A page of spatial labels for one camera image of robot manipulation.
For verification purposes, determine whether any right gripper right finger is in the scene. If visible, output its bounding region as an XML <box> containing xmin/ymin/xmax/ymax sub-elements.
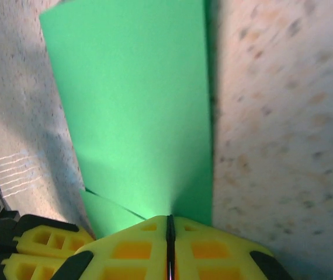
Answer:
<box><xmin>171</xmin><ymin>215</ymin><xmax>294</xmax><ymax>280</ymax></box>

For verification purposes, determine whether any green paper sheet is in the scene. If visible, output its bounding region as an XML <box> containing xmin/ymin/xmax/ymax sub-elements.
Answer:
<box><xmin>39</xmin><ymin>0</ymin><xmax>216</xmax><ymax>242</ymax></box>

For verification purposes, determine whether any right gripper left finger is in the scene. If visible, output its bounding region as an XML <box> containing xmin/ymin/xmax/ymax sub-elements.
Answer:
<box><xmin>51</xmin><ymin>215</ymin><xmax>170</xmax><ymax>280</ymax></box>

